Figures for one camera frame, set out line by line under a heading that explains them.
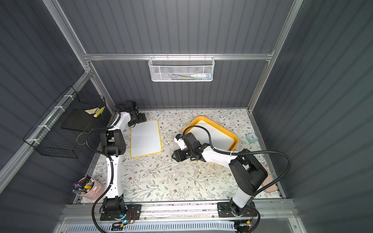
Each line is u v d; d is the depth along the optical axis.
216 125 1.05
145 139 1.02
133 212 0.72
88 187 0.70
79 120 0.75
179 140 0.80
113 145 0.67
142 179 0.85
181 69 1.12
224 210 0.73
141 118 1.03
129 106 0.91
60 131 0.71
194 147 0.69
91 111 0.81
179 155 0.76
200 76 0.89
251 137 1.00
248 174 0.47
